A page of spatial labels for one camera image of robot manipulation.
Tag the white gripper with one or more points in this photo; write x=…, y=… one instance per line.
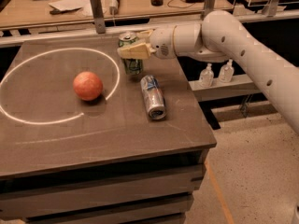
x=163, y=44

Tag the green soda can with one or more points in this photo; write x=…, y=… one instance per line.
x=132, y=65

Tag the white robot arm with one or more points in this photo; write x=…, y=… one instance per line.
x=220, y=37

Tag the blue silver can lying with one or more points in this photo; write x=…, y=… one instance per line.
x=153, y=97

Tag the white cylindrical tool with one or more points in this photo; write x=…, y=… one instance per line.
x=114, y=7

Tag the orange red apple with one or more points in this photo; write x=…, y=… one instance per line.
x=87, y=86

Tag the left clear sanitizer bottle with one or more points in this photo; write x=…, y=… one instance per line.
x=206, y=76

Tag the clear sanitizer bottle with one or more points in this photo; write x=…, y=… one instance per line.
x=206, y=76
x=226, y=72

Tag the white paper sheet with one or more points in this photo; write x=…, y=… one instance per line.
x=68, y=5

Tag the right clear sanitizer bottle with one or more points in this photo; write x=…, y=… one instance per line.
x=226, y=72

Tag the grey metal shelf beam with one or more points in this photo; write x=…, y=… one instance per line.
x=238, y=86

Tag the dark drawer cabinet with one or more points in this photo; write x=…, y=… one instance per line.
x=153, y=190

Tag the grey metal bracket left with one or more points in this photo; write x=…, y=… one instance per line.
x=98, y=16

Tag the grey metal bracket right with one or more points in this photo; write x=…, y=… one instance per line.
x=270, y=9

